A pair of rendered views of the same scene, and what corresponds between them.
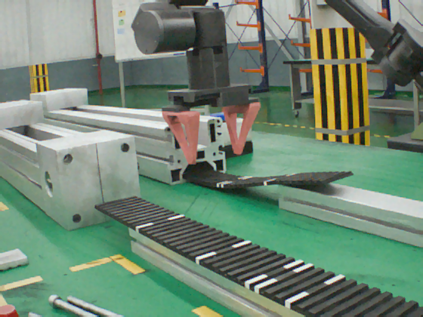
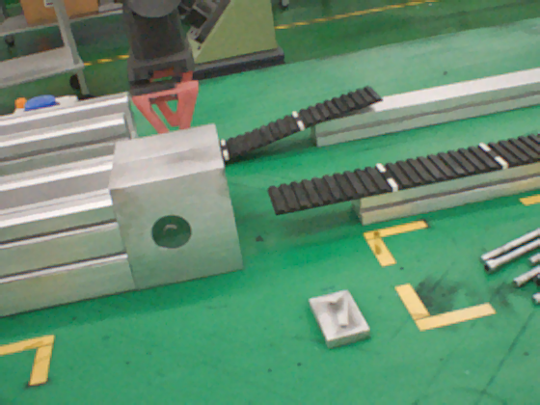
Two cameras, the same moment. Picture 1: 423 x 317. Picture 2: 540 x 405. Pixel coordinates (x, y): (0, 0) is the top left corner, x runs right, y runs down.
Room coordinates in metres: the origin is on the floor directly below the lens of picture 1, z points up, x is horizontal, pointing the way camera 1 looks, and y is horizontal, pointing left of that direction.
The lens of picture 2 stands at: (0.29, 0.57, 1.08)
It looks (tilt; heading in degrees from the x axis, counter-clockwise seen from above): 27 degrees down; 300
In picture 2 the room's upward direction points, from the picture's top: 9 degrees counter-clockwise
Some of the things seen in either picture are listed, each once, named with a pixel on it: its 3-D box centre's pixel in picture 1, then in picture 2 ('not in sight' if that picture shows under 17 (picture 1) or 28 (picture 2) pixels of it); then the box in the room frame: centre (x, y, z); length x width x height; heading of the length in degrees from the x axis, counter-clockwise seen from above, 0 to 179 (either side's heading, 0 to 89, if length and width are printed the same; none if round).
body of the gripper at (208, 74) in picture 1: (208, 74); (154, 34); (0.72, 0.00, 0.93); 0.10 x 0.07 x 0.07; 124
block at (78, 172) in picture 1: (95, 175); (176, 197); (0.62, 0.15, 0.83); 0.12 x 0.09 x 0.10; 124
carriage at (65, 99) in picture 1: (57, 104); not in sight; (1.29, 0.39, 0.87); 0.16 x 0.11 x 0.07; 34
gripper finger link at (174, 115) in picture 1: (197, 128); (169, 105); (0.70, 0.02, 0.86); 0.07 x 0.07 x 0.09; 34
